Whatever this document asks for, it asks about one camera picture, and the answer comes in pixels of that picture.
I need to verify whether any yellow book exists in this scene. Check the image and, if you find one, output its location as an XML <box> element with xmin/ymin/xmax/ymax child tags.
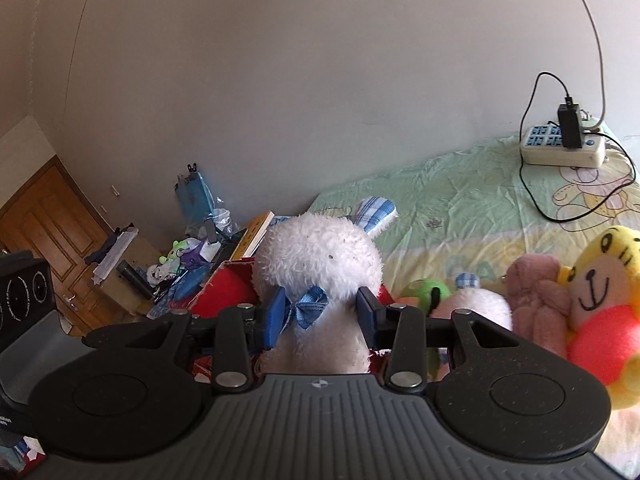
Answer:
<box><xmin>230</xmin><ymin>210</ymin><xmax>274</xmax><ymax>261</ymax></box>

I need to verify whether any black charger adapter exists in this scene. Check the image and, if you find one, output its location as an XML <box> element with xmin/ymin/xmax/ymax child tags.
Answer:
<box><xmin>558</xmin><ymin>102</ymin><xmax>584</xmax><ymax>150</ymax></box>

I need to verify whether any green mushroom plush toy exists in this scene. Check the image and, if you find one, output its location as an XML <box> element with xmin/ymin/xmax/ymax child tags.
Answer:
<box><xmin>397</xmin><ymin>278</ymin><xmax>451</xmax><ymax>380</ymax></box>

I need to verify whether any blue bag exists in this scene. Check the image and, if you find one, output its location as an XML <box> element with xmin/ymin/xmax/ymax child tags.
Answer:
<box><xmin>175</xmin><ymin>162</ymin><xmax>215</xmax><ymax>224</ymax></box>

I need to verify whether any cartoon print bed sheet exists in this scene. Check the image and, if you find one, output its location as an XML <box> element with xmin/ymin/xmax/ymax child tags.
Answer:
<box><xmin>305</xmin><ymin>118</ymin><xmax>640</xmax><ymax>478</ymax></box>

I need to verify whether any black charger cable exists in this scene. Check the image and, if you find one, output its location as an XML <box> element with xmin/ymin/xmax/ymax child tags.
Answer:
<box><xmin>517</xmin><ymin>71</ymin><xmax>638</xmax><ymax>224</ymax></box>

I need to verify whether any large white plush bunny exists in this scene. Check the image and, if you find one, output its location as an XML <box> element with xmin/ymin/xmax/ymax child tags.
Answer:
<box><xmin>253</xmin><ymin>196</ymin><xmax>397</xmax><ymax>375</ymax></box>

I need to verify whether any white power strip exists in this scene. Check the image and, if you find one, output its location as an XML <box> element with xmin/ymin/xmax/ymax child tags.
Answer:
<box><xmin>520</xmin><ymin>125</ymin><xmax>606</xmax><ymax>168</ymax></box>

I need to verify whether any red cardboard box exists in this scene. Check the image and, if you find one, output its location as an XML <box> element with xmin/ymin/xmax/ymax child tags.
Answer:
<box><xmin>188</xmin><ymin>257</ymin><xmax>260</xmax><ymax>385</ymax></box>

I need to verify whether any white power cord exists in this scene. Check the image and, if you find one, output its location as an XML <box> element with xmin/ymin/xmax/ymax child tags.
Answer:
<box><xmin>560</xmin><ymin>0</ymin><xmax>609</xmax><ymax>131</ymax></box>

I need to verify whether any pink plush bear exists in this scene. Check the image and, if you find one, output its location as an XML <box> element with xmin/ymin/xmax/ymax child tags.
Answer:
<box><xmin>504</xmin><ymin>254</ymin><xmax>570</xmax><ymax>359</ymax></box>

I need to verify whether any cluttered side table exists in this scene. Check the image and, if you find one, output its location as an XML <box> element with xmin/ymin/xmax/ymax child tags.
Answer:
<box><xmin>84</xmin><ymin>226</ymin><xmax>160</xmax><ymax>315</ymax></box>

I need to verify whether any wooden door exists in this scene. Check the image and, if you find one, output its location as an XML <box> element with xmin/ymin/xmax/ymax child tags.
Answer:
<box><xmin>1</xmin><ymin>156</ymin><xmax>124</xmax><ymax>335</ymax></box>

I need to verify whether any yellow tiger plush toy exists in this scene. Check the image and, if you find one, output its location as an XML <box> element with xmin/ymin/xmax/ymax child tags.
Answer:
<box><xmin>559</xmin><ymin>226</ymin><xmax>639</xmax><ymax>410</ymax></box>

